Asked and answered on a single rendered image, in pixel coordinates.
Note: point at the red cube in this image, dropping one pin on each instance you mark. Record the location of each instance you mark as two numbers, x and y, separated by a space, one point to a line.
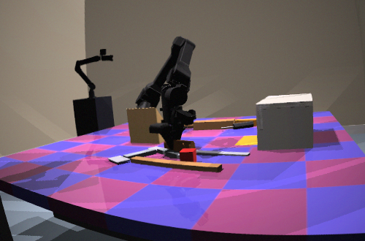
188 154

